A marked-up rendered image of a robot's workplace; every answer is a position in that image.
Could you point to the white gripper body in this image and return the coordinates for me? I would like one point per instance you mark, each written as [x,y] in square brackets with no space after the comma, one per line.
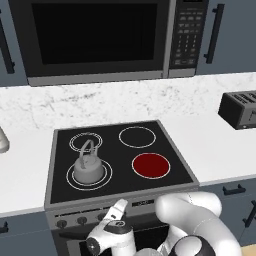
[116,210]

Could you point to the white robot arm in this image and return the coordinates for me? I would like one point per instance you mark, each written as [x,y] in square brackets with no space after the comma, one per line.
[200,220]

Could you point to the black stove knob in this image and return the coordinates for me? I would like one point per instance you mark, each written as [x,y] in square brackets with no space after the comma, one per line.
[101,217]
[61,224]
[82,220]

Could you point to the black and grey stove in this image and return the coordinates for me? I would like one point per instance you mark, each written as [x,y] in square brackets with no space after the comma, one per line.
[123,156]

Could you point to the black oven door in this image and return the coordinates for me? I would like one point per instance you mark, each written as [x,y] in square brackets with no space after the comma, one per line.
[150,235]

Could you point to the grey kettle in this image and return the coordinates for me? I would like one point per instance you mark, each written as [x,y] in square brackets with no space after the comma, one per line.
[87,168]

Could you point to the blue-grey drawer front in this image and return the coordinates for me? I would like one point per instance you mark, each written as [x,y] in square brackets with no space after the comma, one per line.
[26,221]
[213,195]

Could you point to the blue-grey base cupboard door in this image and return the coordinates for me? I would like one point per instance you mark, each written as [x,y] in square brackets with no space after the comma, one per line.
[236,213]
[26,245]

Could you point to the black toaster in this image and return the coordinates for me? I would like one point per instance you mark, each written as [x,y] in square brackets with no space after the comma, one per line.
[238,110]

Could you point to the silver and black microwave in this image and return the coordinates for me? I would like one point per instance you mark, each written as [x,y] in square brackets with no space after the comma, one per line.
[100,43]

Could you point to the black microwave door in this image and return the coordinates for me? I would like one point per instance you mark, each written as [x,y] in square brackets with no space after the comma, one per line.
[93,36]

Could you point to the blue-grey wall cupboard door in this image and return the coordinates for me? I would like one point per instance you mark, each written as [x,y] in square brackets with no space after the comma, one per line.
[16,40]
[236,36]

